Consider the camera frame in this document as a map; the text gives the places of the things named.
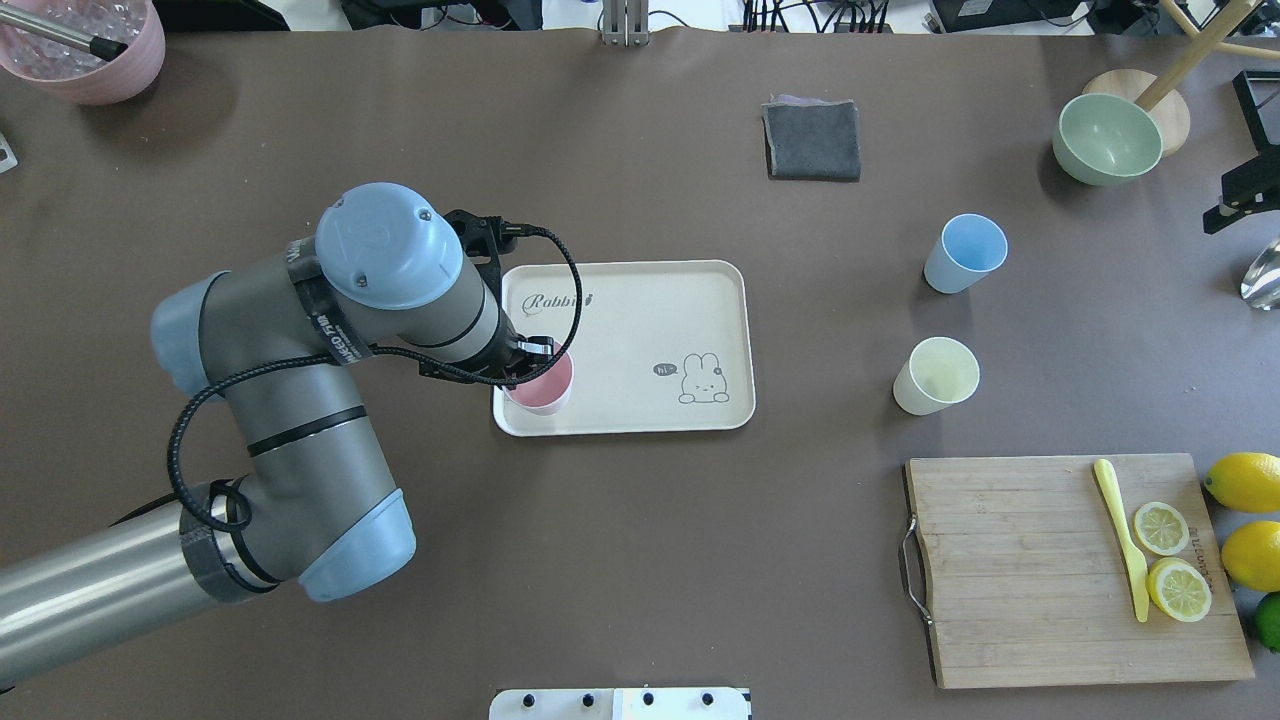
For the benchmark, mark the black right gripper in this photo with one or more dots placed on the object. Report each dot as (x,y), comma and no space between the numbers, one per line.
(1248,186)

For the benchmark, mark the metal scoop in ice bowl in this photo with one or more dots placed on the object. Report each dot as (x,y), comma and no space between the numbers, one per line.
(102,48)

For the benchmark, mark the pink cup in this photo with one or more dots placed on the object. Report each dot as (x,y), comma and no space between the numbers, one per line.
(547,394)

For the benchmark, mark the lemon half upper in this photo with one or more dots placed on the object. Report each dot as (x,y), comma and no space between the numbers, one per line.
(1160,528)

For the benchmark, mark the green bowl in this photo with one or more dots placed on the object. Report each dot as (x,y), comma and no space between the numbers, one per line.
(1103,140)

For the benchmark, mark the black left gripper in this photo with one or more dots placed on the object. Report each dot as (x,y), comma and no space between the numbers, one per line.
(516,362)

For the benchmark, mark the green lime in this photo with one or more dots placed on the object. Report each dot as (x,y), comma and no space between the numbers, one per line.
(1266,622)

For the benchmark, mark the whole yellow lemon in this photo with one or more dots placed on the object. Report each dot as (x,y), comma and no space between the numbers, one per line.
(1245,481)
(1250,556)

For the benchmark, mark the whole yellow lemon upper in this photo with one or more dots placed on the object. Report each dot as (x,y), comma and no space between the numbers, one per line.
(1245,481)

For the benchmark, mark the lemon half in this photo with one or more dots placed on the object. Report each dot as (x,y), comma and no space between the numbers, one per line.
(1178,589)
(1160,528)

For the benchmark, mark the wooden stand base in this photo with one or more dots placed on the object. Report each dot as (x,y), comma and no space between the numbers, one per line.
(1171,113)

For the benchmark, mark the beige rabbit tray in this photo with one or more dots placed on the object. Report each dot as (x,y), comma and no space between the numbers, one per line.
(662,346)

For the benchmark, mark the bamboo cutting board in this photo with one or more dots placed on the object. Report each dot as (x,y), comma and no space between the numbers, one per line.
(1024,584)

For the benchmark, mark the yellow plastic knife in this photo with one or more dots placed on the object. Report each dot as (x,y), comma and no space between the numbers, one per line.
(1136,567)

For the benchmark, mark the blue cup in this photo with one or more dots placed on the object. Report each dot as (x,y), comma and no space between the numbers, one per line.
(970,247)

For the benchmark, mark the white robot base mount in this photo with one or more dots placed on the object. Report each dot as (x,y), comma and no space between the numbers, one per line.
(696,702)

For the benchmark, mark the lemon half lower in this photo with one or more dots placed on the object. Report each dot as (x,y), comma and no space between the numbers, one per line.
(1178,589)

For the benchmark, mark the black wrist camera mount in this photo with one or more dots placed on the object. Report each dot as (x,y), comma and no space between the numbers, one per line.
(485,240)

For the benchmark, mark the grey folded cloth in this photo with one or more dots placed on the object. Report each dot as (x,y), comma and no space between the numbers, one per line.
(810,139)

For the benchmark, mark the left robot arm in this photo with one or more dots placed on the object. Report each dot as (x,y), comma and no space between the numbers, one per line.
(276,472)

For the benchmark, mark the whole yellow lemon lower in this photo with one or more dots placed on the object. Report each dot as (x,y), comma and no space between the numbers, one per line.
(1250,556)

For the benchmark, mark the cream yellow cup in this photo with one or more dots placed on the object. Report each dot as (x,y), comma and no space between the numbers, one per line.
(940,372)

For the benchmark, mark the pink ice bowl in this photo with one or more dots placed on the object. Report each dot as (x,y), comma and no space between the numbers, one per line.
(76,74)

